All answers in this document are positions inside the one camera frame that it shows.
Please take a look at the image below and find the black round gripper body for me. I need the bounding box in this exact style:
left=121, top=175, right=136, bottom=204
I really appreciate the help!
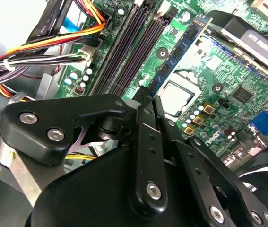
left=31, top=145, right=211, bottom=227

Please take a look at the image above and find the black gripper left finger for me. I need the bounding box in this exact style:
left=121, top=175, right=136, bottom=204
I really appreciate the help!
left=0, top=86, right=169, bottom=212

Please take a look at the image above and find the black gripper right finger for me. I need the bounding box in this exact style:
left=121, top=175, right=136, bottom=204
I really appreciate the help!
left=154, top=96, right=268, bottom=227

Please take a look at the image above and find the blue RAM stick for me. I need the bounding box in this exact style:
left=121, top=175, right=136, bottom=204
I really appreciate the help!
left=147, top=15, right=214, bottom=96

